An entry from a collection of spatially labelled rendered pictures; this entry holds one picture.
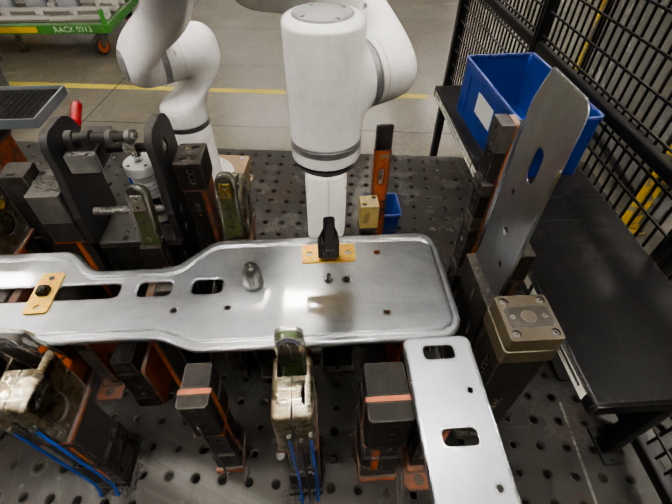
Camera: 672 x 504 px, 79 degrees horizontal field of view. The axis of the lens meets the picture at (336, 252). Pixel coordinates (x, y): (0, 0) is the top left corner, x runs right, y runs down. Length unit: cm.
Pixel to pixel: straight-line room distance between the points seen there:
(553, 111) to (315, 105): 28
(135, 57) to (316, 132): 67
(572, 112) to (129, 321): 66
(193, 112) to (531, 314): 91
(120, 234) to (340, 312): 49
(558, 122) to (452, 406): 37
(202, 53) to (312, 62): 71
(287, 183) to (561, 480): 106
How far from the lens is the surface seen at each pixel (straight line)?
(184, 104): 116
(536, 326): 63
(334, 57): 43
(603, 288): 77
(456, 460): 58
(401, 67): 49
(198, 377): 64
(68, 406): 73
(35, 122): 94
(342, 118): 46
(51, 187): 91
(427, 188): 141
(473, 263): 76
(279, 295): 68
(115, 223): 96
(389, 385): 62
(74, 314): 77
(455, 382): 62
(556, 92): 57
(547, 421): 99
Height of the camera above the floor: 154
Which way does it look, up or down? 47 degrees down
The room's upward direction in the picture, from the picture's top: straight up
